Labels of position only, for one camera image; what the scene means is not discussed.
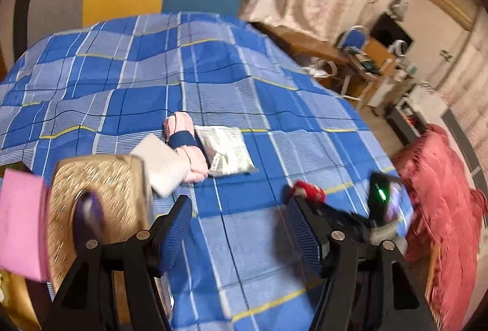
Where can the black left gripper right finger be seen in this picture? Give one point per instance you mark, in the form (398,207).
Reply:
(310,235)

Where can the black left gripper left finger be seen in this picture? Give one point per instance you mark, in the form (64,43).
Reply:
(170,232)

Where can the red knitted sock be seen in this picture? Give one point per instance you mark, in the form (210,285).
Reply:
(312,194)

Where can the white tissue packet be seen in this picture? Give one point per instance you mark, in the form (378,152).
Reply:
(226,150)

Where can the pink towel blue band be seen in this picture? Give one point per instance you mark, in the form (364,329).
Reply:
(180,135)

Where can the white flat card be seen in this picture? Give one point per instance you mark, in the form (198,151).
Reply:
(164,168)

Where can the red pink fabric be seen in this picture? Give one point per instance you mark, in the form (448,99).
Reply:
(445,231)

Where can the pink cardboard box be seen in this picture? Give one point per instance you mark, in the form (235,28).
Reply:
(23,225)

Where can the gold metal tray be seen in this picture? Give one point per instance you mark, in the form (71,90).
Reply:
(26,302)

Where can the wooden side table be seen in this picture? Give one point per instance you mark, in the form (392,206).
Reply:
(296,43)

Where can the white round fan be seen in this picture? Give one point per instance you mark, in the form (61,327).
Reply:
(399,48)

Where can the blue metal chair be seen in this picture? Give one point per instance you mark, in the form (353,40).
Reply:
(355,37)

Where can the black television screen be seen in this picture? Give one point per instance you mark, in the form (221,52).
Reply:
(387,31)

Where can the black rolled mat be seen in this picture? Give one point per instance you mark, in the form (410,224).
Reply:
(20,17)

